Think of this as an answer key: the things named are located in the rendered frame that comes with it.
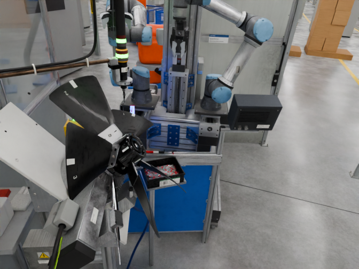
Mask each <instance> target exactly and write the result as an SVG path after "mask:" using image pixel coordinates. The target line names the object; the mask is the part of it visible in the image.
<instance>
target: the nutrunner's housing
mask: <svg viewBox="0 0 359 269"><path fill-rule="evenodd" d="M118 64H119V65H120V80H121V81H125V80H127V79H128V76H127V73H128V67H127V62H118ZM120 88H122V89H126V88H127V85H121V86H120Z"/></svg>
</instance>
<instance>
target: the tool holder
mask: <svg viewBox="0 0 359 269"><path fill-rule="evenodd" d="M107 59H109V61H110V62H108V63H107V64H108V67H109V68H110V69H112V78H113V80H114V83H115V84H117V85H129V84H131V83H132V78H131V77H128V79H127V80H125V81H121V80H120V65H119V64H118V58H114V59H112V58H111V57H108V58H107Z"/></svg>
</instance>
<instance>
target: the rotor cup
mask: <svg viewBox="0 0 359 269"><path fill-rule="evenodd" d="M135 143H136V144H137V145H138V148H137V147H136V146H135ZM117 144H119V145H120V148H119V152H118V156H117V159H116V163H115V166H114V167H111V168H108V169H109V171H110V172H111V173H113V174H115V175H117V176H120V177H122V176H124V175H126V174H127V170H128V168H129V165H130V162H133V164H134V165H135V164H136V163H138V162H139V161H141V160H142V159H144V158H145V157H146V149H145V146H144V145H143V143H142V142H141V140H140V139H139V138H138V137H137V136H136V135H134V134H132V133H128V134H126V135H125V136H123V137H122V138H121V139H119V140H118V141H116V142H115V143H114V145H117ZM127 147H129V148H128V149H127V150H126V151H124V152H123V151H122V150H124V149H125V148H127ZM139 159H141V160H139ZM137 160H139V161H138V162H136V161H137ZM135 162H136V163H135Z"/></svg>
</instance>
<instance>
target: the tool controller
mask: <svg viewBox="0 0 359 269"><path fill-rule="evenodd" d="M282 108H283V106H282V104H281V102H280V100H279V99H278V97H277V95H265V94H234V95H233V98H232V102H231V106H230V109H229V113H228V117H227V119H228V123H229V127H230V130H266V131H271V130H272V129H273V127H274V125H275V123H276V121H277V119H278V117H279V114H280V112H281V110H282Z"/></svg>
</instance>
